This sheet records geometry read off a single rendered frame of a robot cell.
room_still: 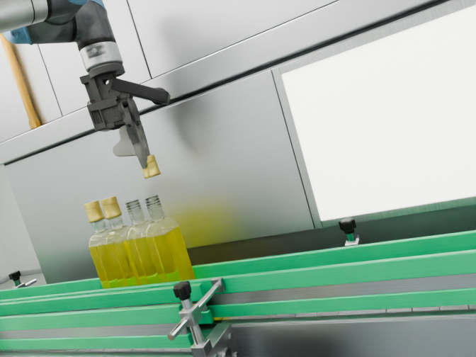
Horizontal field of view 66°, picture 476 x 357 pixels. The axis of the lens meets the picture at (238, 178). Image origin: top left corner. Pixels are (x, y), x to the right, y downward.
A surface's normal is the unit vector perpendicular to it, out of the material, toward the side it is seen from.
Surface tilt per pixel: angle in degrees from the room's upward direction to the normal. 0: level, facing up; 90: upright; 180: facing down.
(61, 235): 90
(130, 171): 90
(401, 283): 90
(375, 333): 90
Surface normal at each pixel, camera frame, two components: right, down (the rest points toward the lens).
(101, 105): 0.07, 0.11
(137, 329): -0.40, 0.22
